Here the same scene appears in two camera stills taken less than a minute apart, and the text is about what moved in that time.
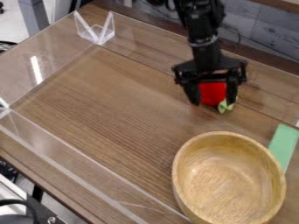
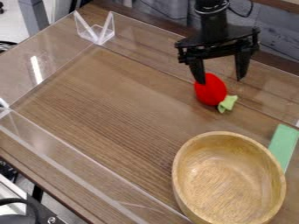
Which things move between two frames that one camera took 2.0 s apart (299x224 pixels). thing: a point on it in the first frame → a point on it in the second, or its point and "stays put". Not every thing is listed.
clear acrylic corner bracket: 98,34 stays put
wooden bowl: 228,179 stays put
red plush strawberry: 212,95 stays put
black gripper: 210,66 → 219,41
